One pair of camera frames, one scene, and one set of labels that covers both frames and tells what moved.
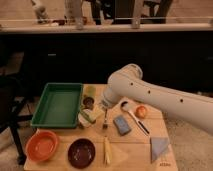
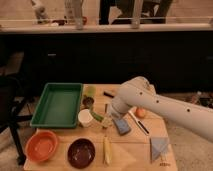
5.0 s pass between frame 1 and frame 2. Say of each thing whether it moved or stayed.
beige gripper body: moved
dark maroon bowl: stayed
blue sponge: stayed
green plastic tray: stayed
